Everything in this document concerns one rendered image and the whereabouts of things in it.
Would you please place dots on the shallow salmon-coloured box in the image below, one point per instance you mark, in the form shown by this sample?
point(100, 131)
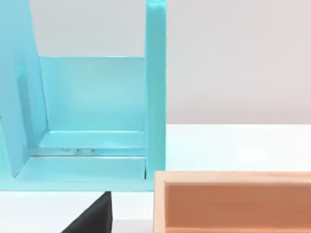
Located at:
point(233, 204)

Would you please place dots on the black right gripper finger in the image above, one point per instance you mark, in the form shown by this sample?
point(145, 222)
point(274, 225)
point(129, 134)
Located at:
point(97, 217)

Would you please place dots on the light blue rack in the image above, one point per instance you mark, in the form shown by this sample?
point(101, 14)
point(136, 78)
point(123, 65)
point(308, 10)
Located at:
point(92, 97)

